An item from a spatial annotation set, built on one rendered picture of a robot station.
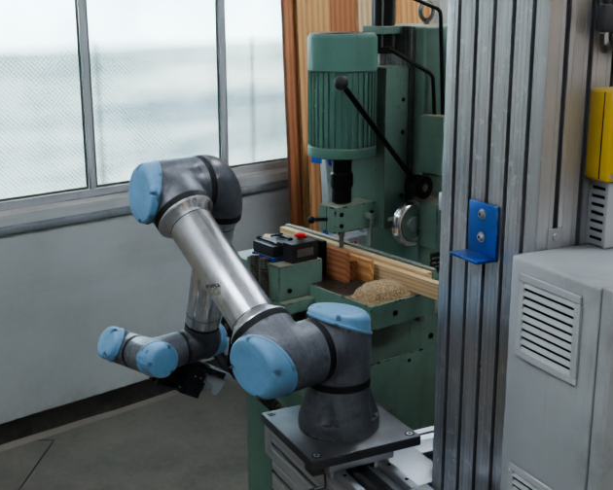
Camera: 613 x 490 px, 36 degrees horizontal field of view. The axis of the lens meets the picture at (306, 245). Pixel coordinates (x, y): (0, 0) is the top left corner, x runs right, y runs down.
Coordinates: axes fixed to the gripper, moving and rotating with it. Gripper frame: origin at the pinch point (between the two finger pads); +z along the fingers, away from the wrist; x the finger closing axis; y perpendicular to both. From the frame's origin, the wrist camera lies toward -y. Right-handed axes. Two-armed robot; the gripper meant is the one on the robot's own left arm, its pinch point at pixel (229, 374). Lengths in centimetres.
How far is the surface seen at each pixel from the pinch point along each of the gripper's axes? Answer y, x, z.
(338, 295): -28.0, 11.9, 11.2
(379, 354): -18.9, 15.2, 29.2
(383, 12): -99, -5, 3
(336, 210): -48, -3, 13
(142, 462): 49, -97, 58
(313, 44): -82, -7, -11
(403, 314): -29.8, 24.1, 21.9
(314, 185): -72, -120, 97
